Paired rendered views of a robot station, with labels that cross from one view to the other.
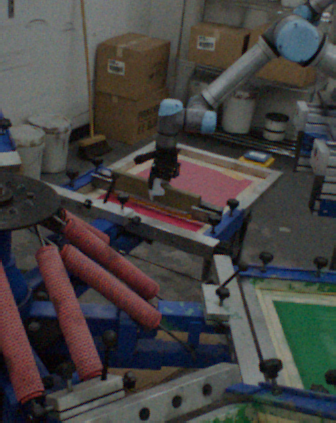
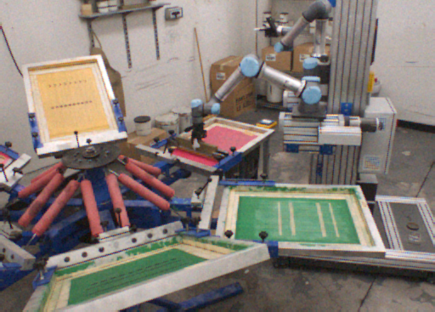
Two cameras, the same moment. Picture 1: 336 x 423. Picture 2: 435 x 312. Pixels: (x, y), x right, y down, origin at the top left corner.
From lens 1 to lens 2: 80 cm
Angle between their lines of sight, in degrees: 12
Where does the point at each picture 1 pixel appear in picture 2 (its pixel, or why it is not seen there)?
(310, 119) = (289, 100)
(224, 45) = (280, 57)
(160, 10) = (247, 42)
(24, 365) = (94, 223)
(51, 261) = (110, 181)
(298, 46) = (249, 69)
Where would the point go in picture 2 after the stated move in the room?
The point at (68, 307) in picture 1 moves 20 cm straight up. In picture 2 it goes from (115, 200) to (110, 162)
